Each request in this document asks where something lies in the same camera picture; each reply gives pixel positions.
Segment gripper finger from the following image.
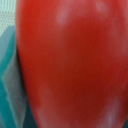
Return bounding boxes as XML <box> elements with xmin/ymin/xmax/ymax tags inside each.
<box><xmin>0</xmin><ymin>26</ymin><xmax>34</xmax><ymax>128</ymax></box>

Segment red tomato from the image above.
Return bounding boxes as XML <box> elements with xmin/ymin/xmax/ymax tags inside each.
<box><xmin>16</xmin><ymin>0</ymin><xmax>128</xmax><ymax>128</ymax></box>

